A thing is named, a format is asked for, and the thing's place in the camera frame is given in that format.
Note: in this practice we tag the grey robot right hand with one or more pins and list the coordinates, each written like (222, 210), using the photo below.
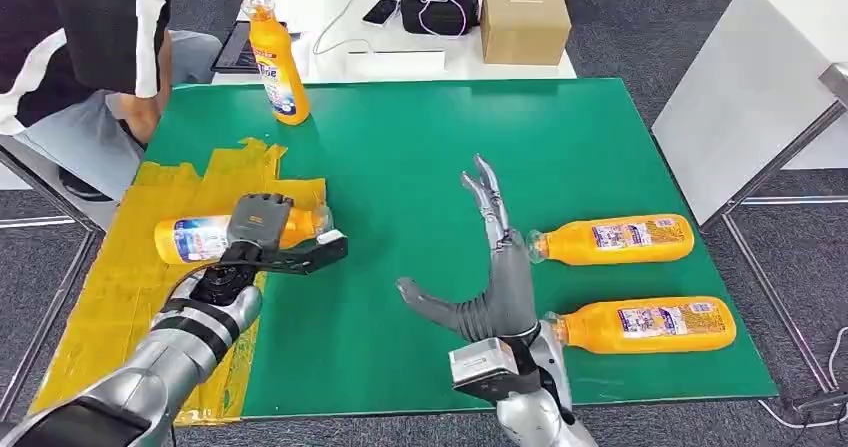
(507, 298)

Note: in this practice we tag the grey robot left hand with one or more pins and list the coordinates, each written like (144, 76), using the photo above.
(258, 222)

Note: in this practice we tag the orange drink bottle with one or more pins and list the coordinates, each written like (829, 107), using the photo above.
(281, 80)
(662, 325)
(629, 238)
(192, 238)

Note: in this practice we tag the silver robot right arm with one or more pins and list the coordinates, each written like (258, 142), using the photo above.
(543, 411)

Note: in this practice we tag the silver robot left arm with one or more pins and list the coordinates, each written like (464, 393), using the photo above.
(172, 344)

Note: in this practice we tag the green table mat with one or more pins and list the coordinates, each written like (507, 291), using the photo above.
(411, 166)

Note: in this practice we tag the white partition panel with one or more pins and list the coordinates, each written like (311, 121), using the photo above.
(86, 215)
(742, 93)

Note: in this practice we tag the dark tablet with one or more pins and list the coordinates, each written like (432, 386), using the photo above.
(235, 50)

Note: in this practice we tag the black round stool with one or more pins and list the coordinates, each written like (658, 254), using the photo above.
(79, 189)

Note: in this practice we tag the white flat box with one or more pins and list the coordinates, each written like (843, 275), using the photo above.
(395, 65)

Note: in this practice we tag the white table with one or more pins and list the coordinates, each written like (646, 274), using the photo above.
(331, 26)

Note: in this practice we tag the black phone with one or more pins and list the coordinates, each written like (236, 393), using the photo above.
(380, 11)

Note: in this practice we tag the person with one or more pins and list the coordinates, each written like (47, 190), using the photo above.
(66, 46)

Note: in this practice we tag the brown cardboard box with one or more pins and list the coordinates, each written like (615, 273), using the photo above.
(524, 26)

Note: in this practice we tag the black bag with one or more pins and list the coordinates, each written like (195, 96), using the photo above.
(437, 10)

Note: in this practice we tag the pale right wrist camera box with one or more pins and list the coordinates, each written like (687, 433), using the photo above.
(480, 361)

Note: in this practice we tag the steel floor frame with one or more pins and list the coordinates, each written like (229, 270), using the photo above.
(45, 321)
(776, 305)

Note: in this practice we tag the grey metal bracket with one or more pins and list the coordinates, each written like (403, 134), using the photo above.
(836, 83)

